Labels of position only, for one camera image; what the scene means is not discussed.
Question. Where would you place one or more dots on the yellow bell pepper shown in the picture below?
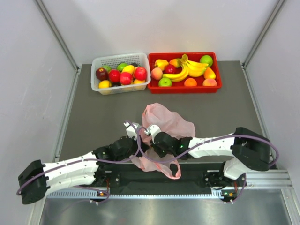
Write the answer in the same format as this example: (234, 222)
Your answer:
(160, 63)

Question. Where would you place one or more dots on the red apple right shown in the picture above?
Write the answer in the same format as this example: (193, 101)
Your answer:
(140, 73)

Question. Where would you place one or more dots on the yellow lemon top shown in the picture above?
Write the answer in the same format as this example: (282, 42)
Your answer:
(128, 69)

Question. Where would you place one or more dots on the pink yellow peach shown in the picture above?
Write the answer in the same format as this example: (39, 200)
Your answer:
(209, 82)

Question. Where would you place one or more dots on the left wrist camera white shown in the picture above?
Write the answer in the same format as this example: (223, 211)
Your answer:
(131, 129)

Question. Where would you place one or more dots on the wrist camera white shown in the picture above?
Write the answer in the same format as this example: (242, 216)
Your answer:
(151, 132)
(131, 129)

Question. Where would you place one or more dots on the red apple left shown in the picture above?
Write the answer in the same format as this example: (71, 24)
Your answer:
(114, 76)

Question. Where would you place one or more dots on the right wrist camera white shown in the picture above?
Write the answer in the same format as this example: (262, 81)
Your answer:
(151, 132)

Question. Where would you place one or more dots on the yellow orange mango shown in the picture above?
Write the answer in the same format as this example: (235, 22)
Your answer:
(209, 74)

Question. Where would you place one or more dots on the orange tangerine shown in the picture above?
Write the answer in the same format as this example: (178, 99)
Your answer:
(190, 82)

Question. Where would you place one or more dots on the pink plastic bag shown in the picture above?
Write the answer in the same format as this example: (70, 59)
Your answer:
(174, 125)

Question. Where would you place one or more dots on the small green fruit behind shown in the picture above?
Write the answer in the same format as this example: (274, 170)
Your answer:
(107, 68)

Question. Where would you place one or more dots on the yellow lemon front right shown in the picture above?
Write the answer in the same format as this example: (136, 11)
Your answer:
(136, 81)

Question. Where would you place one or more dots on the yellow lemon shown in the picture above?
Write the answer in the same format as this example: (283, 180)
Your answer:
(136, 81)
(104, 84)
(128, 69)

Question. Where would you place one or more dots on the red pomegranate fruit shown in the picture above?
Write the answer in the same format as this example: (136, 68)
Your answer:
(170, 69)

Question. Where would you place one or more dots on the dark red apple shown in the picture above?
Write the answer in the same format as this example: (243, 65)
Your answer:
(101, 74)

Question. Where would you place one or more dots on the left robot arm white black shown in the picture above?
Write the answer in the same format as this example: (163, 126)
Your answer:
(40, 179)

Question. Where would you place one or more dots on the yellow lemon front left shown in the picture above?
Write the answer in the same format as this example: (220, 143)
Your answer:
(104, 84)

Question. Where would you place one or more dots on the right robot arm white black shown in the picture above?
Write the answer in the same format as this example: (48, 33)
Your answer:
(248, 150)

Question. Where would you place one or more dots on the large green apple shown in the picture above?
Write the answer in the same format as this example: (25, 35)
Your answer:
(206, 59)

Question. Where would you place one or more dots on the white perforated plastic basket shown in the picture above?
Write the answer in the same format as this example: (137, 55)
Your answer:
(112, 61)

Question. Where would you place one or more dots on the peach with leaf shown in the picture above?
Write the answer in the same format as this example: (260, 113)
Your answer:
(157, 73)

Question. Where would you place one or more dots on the red plastic tray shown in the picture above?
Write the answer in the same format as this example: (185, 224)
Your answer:
(179, 87)

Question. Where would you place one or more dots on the green lime in basket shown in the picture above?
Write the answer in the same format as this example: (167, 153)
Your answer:
(121, 66)

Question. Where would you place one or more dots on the orange green mango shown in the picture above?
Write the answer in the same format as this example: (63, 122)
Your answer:
(176, 62)

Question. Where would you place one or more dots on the small green apple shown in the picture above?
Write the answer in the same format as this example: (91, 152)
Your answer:
(165, 82)

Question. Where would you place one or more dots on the red apple middle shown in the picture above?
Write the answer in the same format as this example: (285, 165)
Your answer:
(126, 78)

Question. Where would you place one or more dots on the yellow banana bunch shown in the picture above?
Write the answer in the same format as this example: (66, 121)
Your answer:
(188, 68)

